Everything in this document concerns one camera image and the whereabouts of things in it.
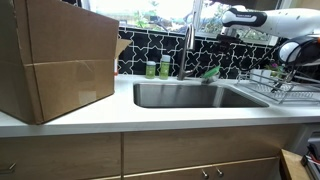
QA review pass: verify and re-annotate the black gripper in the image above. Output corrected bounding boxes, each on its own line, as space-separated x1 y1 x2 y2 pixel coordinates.
215 32 241 52

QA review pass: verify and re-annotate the green sponge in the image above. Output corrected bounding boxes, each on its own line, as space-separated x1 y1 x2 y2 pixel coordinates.
202 65 222 80

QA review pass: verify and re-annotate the steel kitchen faucet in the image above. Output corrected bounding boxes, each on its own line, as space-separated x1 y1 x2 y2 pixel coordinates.
176 23 202 81

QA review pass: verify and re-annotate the metal wire dish rack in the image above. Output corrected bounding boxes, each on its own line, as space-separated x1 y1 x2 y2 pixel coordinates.
235 71 320 106

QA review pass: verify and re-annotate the wooden kitchen cabinet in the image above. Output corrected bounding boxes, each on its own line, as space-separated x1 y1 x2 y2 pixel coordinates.
0 123 303 180

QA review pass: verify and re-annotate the stainless steel sink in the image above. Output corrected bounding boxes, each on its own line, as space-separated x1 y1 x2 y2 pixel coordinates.
133 82 270 109

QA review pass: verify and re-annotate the white pot with plant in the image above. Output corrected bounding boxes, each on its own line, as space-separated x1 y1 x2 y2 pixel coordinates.
250 62 285 85

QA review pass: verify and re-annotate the brown cardboard box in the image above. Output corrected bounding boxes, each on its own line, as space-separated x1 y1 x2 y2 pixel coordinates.
0 0 133 126

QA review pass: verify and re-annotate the short green soap bottle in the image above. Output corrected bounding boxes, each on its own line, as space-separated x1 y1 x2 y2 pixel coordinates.
145 60 157 80

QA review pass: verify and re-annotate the metal drawer handle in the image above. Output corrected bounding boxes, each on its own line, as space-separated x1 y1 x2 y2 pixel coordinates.
0 162 17 175

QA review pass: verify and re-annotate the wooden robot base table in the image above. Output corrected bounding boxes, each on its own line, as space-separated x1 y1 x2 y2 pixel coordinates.
279 148 313 180

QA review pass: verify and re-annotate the white sponge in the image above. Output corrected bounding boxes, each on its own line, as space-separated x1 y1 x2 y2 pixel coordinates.
201 75 220 85

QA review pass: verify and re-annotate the kitchen window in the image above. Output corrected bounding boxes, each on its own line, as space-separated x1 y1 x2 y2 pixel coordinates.
81 0 284 46

